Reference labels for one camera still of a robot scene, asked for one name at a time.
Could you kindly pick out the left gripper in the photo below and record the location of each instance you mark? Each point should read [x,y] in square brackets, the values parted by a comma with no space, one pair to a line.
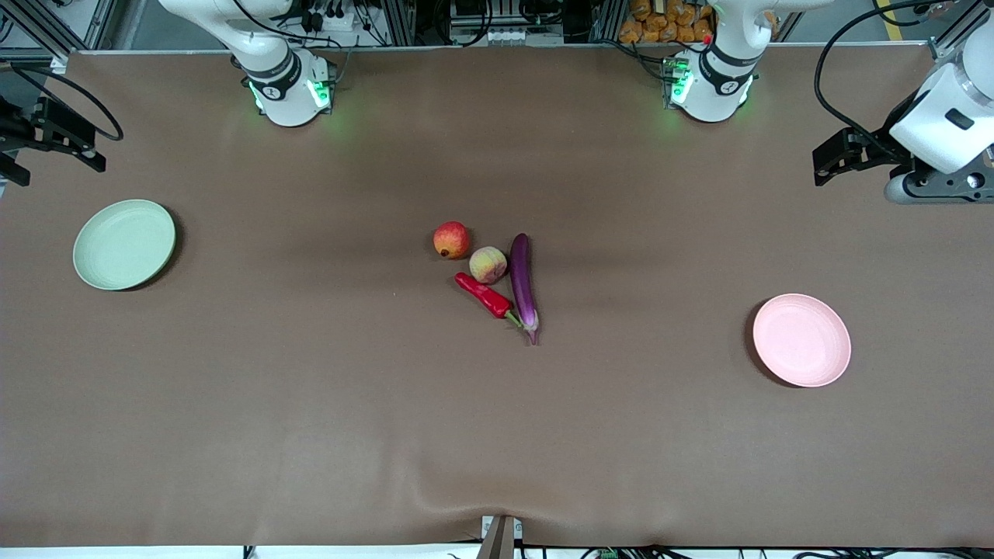
[879,147]

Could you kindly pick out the purple eggplant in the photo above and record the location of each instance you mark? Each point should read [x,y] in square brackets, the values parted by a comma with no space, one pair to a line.
[522,279]

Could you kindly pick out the yellow pink peach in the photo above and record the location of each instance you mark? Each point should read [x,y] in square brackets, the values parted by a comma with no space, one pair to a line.
[488,265]

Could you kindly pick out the red chili pepper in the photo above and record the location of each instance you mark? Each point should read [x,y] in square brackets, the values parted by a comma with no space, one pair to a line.
[485,296]

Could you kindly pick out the red pomegranate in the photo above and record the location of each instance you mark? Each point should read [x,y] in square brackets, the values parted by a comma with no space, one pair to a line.
[451,239]

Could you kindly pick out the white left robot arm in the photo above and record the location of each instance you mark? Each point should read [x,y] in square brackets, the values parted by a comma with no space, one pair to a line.
[718,85]

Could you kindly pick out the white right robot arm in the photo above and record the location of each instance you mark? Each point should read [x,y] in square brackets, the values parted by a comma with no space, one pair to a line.
[279,85]

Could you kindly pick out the light green plate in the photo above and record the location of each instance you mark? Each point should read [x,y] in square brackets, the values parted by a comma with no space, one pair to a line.
[124,244]

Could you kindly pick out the pink plate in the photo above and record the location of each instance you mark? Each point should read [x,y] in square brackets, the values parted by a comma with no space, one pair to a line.
[804,341]

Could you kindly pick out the pile of orange items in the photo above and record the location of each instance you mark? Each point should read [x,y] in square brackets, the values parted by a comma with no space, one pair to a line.
[648,27]

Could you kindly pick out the white power strip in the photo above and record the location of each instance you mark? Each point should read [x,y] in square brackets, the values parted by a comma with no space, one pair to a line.
[342,22]

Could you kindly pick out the white connector block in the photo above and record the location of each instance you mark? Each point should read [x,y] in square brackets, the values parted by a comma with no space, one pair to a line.
[512,35]

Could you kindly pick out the brown table cloth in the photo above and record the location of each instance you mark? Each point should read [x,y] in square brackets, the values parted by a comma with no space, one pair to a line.
[497,427]

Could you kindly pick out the aluminium frame strut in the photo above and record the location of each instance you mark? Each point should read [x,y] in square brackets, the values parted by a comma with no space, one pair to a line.
[943,48]
[97,23]

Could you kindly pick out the aluminium frame post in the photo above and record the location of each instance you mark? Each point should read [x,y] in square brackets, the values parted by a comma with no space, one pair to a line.
[400,23]

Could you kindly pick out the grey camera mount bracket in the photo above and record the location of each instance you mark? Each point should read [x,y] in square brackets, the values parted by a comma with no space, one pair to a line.
[501,539]

